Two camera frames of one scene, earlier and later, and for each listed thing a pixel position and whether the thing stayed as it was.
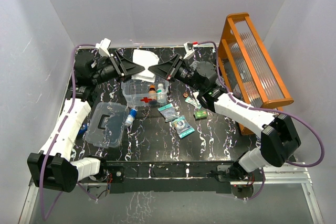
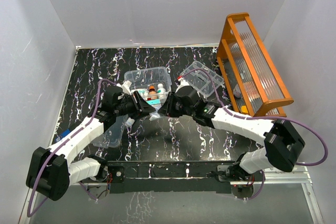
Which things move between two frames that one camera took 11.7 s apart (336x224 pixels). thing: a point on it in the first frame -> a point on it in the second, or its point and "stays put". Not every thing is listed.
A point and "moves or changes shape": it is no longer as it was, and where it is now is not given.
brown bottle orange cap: [152, 93] stays put
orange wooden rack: [248, 72] stays put
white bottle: [161, 95] stays put
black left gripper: [122, 66] -> [141, 108]
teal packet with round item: [182, 126] -> [143, 93]
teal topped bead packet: [169, 112] moves or changes shape
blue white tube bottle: [130, 118] stays put
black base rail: [166, 177] stays put
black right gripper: [169, 70] -> [167, 109]
